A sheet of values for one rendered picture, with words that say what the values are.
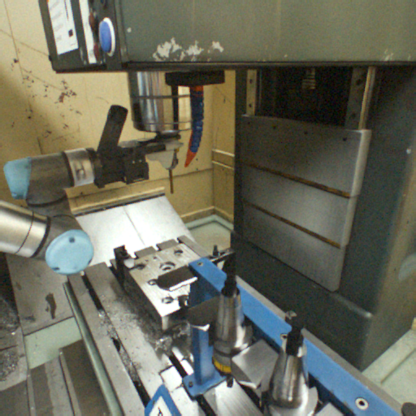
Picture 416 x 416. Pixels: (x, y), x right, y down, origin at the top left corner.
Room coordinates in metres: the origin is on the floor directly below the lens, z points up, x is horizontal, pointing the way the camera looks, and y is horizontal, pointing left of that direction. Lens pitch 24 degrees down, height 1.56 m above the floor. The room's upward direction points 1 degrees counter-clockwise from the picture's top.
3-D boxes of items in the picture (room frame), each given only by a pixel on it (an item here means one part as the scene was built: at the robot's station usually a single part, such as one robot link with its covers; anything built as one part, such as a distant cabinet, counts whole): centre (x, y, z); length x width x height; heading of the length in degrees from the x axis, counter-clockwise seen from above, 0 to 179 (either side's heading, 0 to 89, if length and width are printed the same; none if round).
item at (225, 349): (0.33, -0.03, 1.21); 0.06 x 0.06 x 0.03
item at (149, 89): (0.74, 0.09, 1.51); 0.16 x 0.16 x 0.12
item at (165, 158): (0.70, 0.09, 1.39); 0.09 x 0.03 x 0.06; 108
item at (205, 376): (0.50, 0.02, 1.05); 0.10 x 0.05 x 0.30; 123
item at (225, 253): (0.86, -0.03, 0.97); 0.13 x 0.03 x 0.15; 123
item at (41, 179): (0.58, 0.33, 1.38); 0.11 x 0.08 x 0.09; 123
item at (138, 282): (0.79, 0.11, 0.97); 0.29 x 0.23 x 0.05; 33
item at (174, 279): (0.47, 0.06, 1.21); 0.07 x 0.05 x 0.01; 123
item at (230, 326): (0.33, -0.03, 1.26); 0.04 x 0.04 x 0.07
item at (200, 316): (0.37, 0.00, 1.21); 0.07 x 0.05 x 0.01; 123
